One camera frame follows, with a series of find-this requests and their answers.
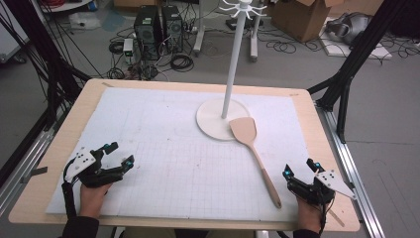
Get person's right hand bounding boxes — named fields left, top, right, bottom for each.
left=295, top=196, right=324, bottom=234

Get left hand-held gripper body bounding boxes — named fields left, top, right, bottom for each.
left=63, top=147, right=125, bottom=189

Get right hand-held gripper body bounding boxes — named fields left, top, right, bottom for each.
left=287, top=169, right=358, bottom=206

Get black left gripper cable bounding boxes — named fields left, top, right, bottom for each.
left=60, top=158, right=78, bottom=220

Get black metal frame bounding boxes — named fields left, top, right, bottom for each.
left=306, top=0, right=412, bottom=145
left=2, top=0, right=92, bottom=131

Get white hook stand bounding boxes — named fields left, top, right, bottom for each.
left=195, top=0, right=268, bottom=142

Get small white device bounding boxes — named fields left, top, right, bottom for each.
left=122, top=38, right=135, bottom=64

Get brown cardboard box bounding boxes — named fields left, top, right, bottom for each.
left=269, top=0, right=345, bottom=44

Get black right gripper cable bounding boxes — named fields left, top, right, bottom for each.
left=317, top=194, right=337, bottom=236

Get large black computer tower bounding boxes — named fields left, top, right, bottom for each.
left=133, top=5, right=163, bottom=61

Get clear plastic bag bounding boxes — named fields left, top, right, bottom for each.
left=66, top=11, right=102, bottom=32

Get white flat board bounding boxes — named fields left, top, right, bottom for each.
left=318, top=32, right=394, bottom=61

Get beige wooden spatula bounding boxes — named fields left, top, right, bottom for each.
left=229, top=116, right=283, bottom=210

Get coiled black cable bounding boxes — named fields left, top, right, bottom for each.
left=168, top=53, right=195, bottom=73

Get loose black floor cables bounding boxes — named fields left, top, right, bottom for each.
left=257, top=28, right=320, bottom=56

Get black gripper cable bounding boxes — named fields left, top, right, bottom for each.
left=60, top=158, right=78, bottom=220
left=317, top=194, right=337, bottom=236

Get grey bag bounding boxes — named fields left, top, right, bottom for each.
left=324, top=12, right=374, bottom=47

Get person's left hand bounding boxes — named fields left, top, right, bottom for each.
left=78, top=182, right=113, bottom=219

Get white stand leg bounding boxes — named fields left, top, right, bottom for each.
left=192, top=0, right=206, bottom=57
left=249, top=11, right=263, bottom=63

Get slim black computer tower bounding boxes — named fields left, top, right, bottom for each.
left=160, top=4, right=184, bottom=55

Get white grid mat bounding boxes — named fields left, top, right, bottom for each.
left=46, top=86, right=315, bottom=224

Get aluminium rail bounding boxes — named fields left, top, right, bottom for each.
left=315, top=103, right=386, bottom=238
left=0, top=108, right=65, bottom=217

